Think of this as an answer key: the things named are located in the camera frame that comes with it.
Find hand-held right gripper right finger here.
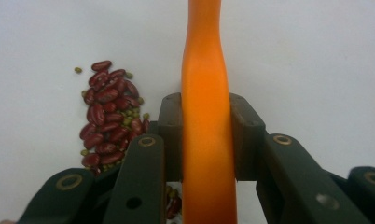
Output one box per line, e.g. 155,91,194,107
229,92,268,182

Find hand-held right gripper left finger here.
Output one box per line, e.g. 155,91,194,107
157,92,184,183

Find orange brush with grey bristles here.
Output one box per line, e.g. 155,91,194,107
180,0,239,224

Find red kidney beans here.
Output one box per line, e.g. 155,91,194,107
78,60,183,220

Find green mung beans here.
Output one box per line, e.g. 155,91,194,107
74,66,179,200

